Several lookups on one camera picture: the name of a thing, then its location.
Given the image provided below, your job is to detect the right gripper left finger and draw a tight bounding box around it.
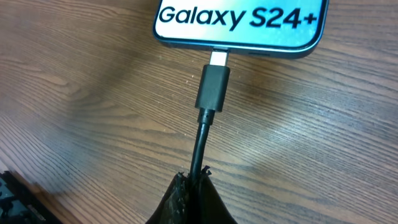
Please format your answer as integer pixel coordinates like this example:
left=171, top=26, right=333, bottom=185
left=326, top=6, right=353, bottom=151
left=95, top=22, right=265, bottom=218
left=146, top=172, right=190, bottom=224

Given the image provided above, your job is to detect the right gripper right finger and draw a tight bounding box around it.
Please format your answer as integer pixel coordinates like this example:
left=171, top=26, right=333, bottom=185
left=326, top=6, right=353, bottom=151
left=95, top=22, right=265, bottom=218
left=194, top=166, right=237, bottom=224

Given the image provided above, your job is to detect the black USB charging cable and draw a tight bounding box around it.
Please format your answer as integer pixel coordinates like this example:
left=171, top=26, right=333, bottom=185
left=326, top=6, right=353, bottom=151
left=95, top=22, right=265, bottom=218
left=188, top=49, right=231, bottom=187

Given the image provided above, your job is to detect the Galaxy smartphone with blue screen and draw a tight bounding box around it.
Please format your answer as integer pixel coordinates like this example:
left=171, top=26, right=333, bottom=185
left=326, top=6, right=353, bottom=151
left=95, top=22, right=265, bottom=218
left=152, top=0, right=329, bottom=59

